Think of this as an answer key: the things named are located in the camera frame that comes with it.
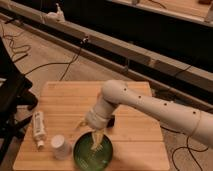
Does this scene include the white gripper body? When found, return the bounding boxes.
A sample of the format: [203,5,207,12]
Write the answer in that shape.
[85,99,116,130]

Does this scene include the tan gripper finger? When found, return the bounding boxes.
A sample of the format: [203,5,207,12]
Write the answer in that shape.
[76,120,88,130]
[91,130,104,150]

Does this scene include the white ceramic cup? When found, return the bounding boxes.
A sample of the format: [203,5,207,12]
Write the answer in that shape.
[51,135,71,160]

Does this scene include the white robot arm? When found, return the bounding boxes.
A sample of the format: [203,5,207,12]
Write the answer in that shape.
[83,80,213,149]

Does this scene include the black eraser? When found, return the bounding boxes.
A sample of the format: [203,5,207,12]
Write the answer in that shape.
[107,115,115,128]

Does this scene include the green glass plate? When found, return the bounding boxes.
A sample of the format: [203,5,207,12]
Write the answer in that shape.
[73,132,113,171]

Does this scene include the white lotion tube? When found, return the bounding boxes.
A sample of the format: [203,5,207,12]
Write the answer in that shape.
[33,111,46,149]

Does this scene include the black chair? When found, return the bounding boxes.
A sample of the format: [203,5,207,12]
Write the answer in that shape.
[0,38,38,165]

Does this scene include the black cable bundle right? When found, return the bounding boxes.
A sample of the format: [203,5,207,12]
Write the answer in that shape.
[159,124,211,171]

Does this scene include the black floor cable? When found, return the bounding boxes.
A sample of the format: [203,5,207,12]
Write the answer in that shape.
[24,37,90,82]

